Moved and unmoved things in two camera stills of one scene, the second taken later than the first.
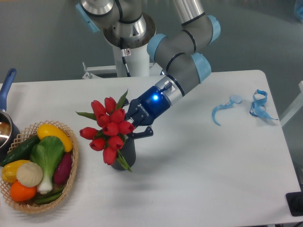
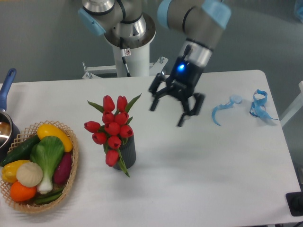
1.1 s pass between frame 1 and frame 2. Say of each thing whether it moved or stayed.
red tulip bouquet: moved
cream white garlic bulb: stayed
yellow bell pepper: stayed
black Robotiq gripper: moved
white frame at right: stayed
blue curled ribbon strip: stayed
